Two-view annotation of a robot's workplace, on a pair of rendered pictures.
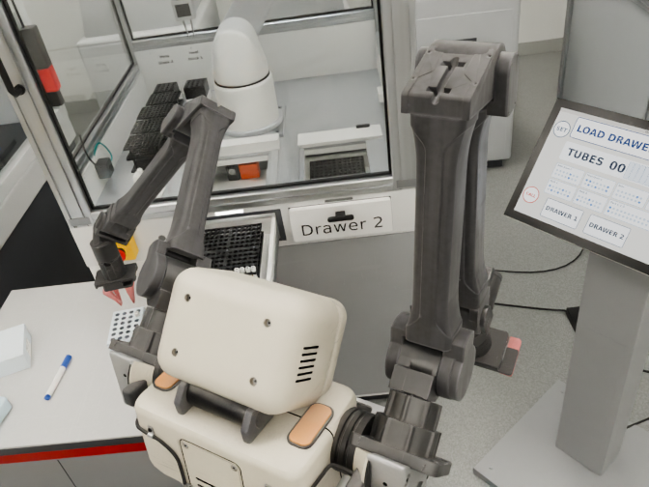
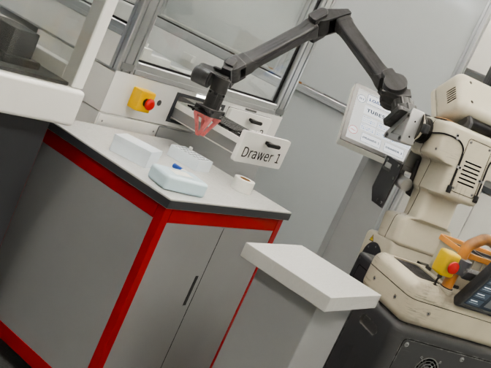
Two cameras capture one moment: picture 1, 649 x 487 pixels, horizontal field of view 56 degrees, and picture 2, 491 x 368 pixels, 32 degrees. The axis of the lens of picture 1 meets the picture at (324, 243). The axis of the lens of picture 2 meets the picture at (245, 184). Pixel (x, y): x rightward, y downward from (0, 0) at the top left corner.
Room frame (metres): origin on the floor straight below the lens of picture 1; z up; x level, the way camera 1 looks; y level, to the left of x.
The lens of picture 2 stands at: (-0.28, 2.87, 1.29)
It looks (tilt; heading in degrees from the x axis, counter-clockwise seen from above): 11 degrees down; 299
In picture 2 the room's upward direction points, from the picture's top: 24 degrees clockwise
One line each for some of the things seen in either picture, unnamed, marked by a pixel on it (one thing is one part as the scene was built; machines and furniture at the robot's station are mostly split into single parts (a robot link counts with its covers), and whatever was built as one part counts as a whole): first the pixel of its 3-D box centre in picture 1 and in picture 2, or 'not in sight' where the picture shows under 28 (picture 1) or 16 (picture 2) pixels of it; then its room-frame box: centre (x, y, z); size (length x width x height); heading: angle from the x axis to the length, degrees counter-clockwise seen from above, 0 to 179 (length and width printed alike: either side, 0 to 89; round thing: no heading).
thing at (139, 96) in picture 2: (122, 247); (142, 100); (1.46, 0.59, 0.88); 0.07 x 0.05 x 0.07; 86
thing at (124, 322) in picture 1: (127, 329); (189, 158); (1.22, 0.56, 0.78); 0.12 x 0.08 x 0.04; 2
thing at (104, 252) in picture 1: (104, 246); (218, 84); (1.24, 0.54, 1.04); 0.07 x 0.06 x 0.07; 12
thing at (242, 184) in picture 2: not in sight; (242, 184); (1.03, 0.50, 0.78); 0.07 x 0.07 x 0.04
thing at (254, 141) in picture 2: not in sight; (261, 150); (1.14, 0.28, 0.87); 0.29 x 0.02 x 0.11; 86
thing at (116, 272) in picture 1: (113, 268); (212, 102); (1.24, 0.54, 0.98); 0.10 x 0.07 x 0.07; 94
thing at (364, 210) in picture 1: (341, 219); (245, 125); (1.43, -0.06, 0.87); 0.29 x 0.02 x 0.11; 86
